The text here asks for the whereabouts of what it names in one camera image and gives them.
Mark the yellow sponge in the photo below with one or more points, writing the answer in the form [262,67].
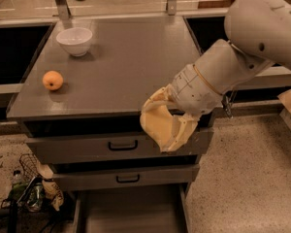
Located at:
[158,124]

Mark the clear plastic bottle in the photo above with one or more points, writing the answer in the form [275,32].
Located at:
[17,178]

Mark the grey metal post left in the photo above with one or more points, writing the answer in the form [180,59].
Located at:
[63,9]

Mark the orange fruit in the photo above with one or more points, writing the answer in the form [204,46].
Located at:
[52,80]

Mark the grey open bottom drawer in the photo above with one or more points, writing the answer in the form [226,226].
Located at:
[139,209]

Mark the cream printed bag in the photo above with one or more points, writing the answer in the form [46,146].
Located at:
[52,190]

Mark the green snack bag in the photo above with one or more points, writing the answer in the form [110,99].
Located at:
[30,196]

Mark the grey top drawer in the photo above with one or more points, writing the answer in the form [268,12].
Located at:
[122,146]

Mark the grey middle drawer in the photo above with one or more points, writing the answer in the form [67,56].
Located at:
[127,177]

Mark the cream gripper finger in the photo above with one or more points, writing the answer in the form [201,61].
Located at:
[177,132]
[160,101]

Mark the black wire basket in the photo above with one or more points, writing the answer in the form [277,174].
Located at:
[28,163]

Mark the white ceramic bowl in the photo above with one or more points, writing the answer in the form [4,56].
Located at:
[76,41]

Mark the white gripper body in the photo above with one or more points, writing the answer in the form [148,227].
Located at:
[193,88]

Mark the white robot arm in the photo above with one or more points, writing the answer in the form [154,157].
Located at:
[258,36]

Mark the grey drawer cabinet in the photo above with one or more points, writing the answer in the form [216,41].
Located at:
[103,91]

